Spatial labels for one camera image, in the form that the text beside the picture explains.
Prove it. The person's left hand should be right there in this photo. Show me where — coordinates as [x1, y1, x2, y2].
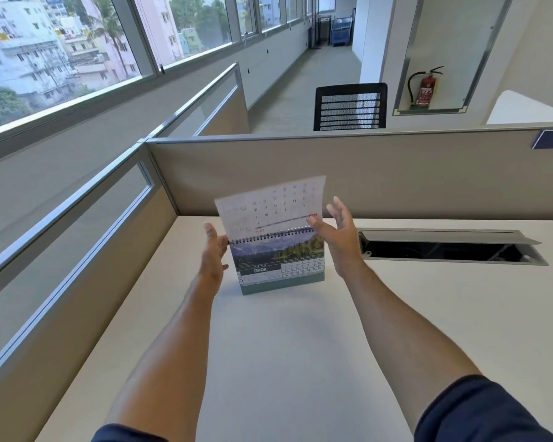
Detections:
[199, 223, 231, 283]

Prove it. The person's right hand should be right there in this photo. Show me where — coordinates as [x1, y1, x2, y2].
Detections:
[306, 196, 367, 278]

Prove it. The spiral desk calendar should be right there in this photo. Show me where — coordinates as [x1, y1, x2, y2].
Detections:
[214, 176, 327, 296]

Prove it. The person's right forearm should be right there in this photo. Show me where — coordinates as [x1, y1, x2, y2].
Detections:
[342, 264, 484, 435]

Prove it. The person's left forearm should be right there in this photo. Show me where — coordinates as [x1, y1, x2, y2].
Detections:
[105, 270, 227, 431]

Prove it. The beige desk partition panel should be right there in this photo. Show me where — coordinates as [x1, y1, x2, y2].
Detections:
[145, 126, 553, 220]

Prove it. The black mesh office chair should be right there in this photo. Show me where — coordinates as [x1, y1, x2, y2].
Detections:
[313, 83, 389, 132]

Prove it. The beige partition with glass strip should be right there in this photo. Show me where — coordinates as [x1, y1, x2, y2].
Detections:
[147, 62, 251, 139]
[0, 142, 181, 442]

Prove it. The red fire extinguisher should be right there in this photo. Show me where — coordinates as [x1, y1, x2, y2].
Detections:
[407, 65, 445, 109]

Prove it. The blue trolley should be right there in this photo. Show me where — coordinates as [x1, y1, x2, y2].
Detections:
[330, 15, 354, 47]

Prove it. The black rack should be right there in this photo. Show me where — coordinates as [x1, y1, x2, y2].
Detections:
[314, 14, 333, 45]

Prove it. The dark blue left shirt sleeve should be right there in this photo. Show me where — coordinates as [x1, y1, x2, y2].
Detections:
[91, 423, 167, 442]

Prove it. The dark blue shirt sleeve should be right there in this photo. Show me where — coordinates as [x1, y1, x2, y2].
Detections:
[413, 375, 553, 442]
[91, 423, 167, 442]

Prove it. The grey framed window row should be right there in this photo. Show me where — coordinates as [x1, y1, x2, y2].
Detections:
[0, 0, 337, 150]

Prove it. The white desk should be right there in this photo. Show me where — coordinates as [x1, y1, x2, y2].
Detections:
[486, 90, 553, 126]

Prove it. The dark blue right shirt sleeve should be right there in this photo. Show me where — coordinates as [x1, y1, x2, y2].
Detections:
[413, 375, 553, 442]

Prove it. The grey desk cable tray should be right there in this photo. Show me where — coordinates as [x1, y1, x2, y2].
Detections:
[358, 228, 550, 266]

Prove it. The metal framed wall niche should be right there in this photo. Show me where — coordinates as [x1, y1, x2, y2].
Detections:
[392, 0, 515, 117]

